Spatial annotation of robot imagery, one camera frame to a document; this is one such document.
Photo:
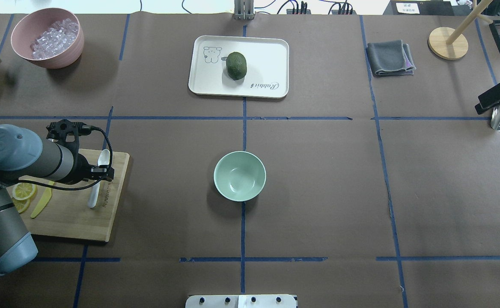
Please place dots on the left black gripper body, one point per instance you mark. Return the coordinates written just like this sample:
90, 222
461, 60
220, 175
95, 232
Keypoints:
82, 166

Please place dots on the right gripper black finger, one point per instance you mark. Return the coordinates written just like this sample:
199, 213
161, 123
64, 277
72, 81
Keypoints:
488, 100

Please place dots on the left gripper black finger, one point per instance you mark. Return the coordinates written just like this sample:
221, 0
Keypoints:
102, 173

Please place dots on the white plastic spoon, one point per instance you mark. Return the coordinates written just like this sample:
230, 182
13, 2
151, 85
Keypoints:
103, 159

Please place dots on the green bowl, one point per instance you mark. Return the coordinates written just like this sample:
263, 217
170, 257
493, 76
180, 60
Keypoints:
239, 176

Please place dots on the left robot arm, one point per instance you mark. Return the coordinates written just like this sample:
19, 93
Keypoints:
55, 157

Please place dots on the pink bowl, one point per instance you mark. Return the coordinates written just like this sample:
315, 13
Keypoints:
32, 25

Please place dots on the bamboo cutting board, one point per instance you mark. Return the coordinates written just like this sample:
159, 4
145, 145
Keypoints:
68, 215

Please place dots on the yellow plastic knife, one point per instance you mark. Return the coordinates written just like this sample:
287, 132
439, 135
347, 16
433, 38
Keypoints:
44, 200

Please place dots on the wooden mug tree stand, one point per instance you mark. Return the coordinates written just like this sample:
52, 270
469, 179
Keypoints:
451, 44

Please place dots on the upper lemon slice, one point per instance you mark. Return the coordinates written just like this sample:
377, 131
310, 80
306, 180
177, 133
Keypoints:
23, 191

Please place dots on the lemon slice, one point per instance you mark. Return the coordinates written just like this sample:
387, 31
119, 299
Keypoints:
21, 205
23, 191

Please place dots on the lower lemon slice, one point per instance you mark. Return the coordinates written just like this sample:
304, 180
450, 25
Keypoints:
21, 205

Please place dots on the clear ice cubes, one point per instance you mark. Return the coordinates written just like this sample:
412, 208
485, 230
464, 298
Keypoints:
56, 39

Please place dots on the black box with label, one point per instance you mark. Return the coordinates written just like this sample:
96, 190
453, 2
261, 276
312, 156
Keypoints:
419, 7

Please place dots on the grey folded cloth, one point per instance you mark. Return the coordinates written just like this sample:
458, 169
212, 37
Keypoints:
390, 58

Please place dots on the green avocado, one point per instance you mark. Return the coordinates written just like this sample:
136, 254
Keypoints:
236, 65

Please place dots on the white rabbit tray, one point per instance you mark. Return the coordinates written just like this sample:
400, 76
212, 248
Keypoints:
267, 67

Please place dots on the black power strip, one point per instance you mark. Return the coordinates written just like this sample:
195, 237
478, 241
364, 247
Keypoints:
320, 7

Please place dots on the white pillar base plate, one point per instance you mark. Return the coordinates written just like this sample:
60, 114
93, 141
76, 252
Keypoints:
242, 301

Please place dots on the aluminium frame post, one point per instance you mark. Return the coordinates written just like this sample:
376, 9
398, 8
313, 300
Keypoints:
244, 10

